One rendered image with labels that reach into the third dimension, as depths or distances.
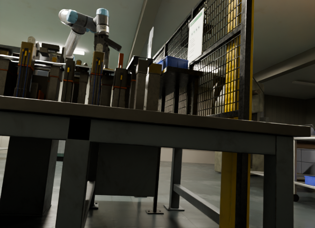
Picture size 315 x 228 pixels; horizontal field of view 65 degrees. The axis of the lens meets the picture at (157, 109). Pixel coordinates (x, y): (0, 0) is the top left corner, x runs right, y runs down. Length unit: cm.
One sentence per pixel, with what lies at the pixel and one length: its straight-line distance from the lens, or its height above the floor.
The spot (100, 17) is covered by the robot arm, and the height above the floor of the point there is 132.
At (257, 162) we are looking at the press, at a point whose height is 33.
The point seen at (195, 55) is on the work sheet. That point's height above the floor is 117.
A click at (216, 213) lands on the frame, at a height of 22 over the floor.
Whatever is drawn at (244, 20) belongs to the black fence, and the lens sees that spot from 122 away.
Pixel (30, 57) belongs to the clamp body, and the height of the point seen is 97.
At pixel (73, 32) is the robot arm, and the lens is 213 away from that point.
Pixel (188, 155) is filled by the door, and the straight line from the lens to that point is 911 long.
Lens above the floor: 59
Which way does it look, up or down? 8 degrees up
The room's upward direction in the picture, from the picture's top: 4 degrees clockwise
